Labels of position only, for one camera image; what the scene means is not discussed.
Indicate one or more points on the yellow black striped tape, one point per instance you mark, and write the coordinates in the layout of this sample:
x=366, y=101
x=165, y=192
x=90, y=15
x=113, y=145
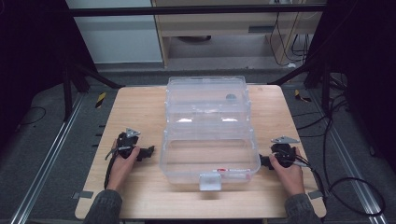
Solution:
x=299, y=95
x=100, y=100

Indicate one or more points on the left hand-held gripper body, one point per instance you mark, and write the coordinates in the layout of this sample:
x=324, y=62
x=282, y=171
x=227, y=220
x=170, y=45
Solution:
x=126, y=144

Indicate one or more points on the aluminium floor rail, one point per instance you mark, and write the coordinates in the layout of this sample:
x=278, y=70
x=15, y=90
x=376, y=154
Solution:
x=46, y=161
x=348, y=158

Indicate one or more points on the clear plastic storage box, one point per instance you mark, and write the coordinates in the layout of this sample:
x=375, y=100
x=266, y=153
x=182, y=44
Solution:
x=208, y=155

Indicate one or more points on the person's right hand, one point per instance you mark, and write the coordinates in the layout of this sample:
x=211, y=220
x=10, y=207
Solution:
x=292, y=179

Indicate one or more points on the black curtain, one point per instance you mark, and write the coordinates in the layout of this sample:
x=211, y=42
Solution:
x=31, y=62
x=364, y=77

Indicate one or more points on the light wooden desk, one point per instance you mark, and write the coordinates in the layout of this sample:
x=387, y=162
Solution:
x=218, y=21

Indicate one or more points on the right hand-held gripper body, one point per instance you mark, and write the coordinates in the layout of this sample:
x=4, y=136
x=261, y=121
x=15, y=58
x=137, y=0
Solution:
x=285, y=154

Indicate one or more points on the black horizontal bar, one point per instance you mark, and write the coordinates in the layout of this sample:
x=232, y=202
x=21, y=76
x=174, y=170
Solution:
x=186, y=11

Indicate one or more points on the white cabinet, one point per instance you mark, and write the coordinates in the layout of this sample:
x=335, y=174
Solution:
x=118, y=37

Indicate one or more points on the grey tape piece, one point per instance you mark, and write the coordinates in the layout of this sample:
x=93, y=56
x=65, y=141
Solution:
x=316, y=194
x=83, y=194

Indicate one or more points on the person's left hand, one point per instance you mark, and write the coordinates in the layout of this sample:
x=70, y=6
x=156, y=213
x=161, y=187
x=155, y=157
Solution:
x=120, y=169

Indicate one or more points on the black metal stand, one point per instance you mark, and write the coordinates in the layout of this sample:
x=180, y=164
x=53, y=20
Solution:
x=67, y=93
x=325, y=90

